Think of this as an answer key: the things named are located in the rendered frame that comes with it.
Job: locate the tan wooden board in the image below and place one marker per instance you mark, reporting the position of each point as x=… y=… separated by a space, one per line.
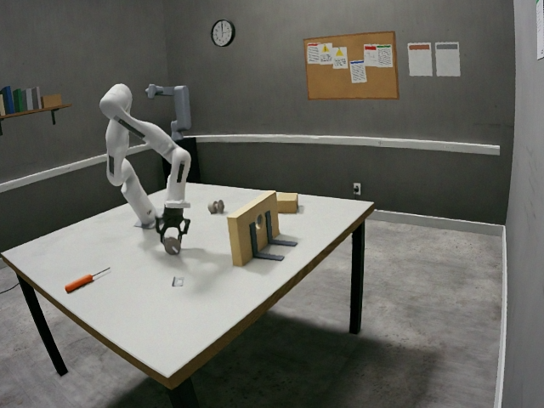
x=239 y=230

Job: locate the orange-handled screwdriver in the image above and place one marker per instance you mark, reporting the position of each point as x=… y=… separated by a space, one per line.
x=80 y=282

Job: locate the brown cardboard box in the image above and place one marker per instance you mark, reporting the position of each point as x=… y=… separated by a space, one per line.
x=286 y=202

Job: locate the beige door knob with square spindle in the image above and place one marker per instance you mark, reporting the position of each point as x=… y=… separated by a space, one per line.
x=170 y=244

